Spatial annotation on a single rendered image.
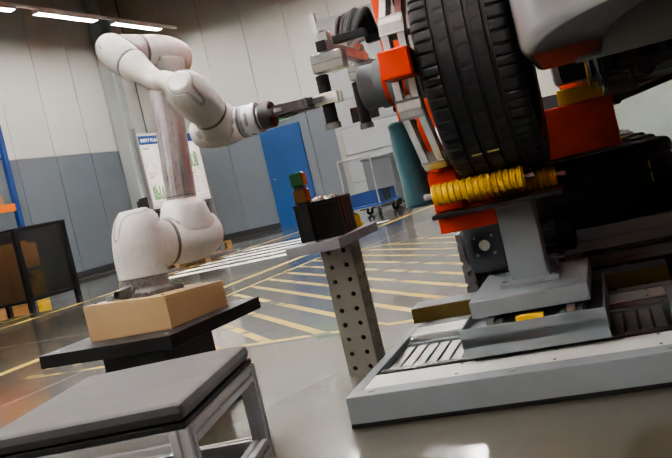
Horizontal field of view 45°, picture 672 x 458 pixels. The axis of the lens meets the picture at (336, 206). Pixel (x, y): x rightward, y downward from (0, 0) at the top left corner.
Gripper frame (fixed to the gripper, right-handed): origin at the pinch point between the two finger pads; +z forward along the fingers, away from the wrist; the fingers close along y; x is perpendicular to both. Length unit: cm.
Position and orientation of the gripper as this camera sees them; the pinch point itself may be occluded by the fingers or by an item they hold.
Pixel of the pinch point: (328, 98)
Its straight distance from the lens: 221.6
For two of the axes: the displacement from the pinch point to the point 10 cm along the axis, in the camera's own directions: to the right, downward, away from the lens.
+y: -3.0, 0.9, -9.5
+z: 9.2, -2.1, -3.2
